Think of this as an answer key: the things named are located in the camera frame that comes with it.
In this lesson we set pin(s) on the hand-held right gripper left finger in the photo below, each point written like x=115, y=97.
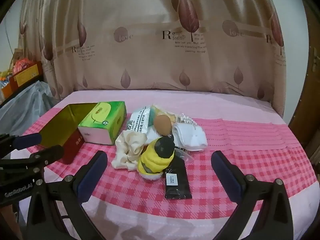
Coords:
x=92, y=173

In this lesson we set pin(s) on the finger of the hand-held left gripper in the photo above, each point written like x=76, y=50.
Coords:
x=27, y=140
x=50, y=153

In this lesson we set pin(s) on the yellow black plush toy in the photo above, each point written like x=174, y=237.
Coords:
x=152, y=160

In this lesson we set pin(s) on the yellow orange dotted towel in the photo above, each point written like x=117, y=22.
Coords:
x=172, y=117

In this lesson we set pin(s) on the yellow cardboard box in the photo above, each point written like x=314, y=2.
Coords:
x=26, y=75

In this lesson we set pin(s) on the cream cloth scrunchie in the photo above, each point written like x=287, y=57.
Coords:
x=125, y=155

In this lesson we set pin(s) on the white red-trimmed sock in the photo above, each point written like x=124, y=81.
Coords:
x=190, y=136

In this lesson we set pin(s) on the black packet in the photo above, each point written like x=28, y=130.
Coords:
x=178, y=187

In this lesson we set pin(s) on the pink checked blanket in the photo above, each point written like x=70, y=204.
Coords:
x=250, y=142

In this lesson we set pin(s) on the brown makeup sponge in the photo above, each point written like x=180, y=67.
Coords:
x=161, y=125

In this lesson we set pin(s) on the red tin box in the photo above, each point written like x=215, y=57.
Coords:
x=57, y=122

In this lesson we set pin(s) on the grey plastic bag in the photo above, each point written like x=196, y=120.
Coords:
x=22, y=102

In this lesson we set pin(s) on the beige leaf print curtain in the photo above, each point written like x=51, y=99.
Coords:
x=150, y=67

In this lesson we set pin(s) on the white packet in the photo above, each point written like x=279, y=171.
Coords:
x=136, y=122

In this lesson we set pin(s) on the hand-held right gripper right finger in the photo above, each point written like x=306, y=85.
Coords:
x=225, y=173

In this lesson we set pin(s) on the cotton swab pack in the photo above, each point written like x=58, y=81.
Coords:
x=186, y=120

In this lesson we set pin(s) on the green tissue box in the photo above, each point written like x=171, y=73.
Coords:
x=102, y=120

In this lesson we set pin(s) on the clear plastic wrapper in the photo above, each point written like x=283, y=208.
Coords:
x=185, y=155

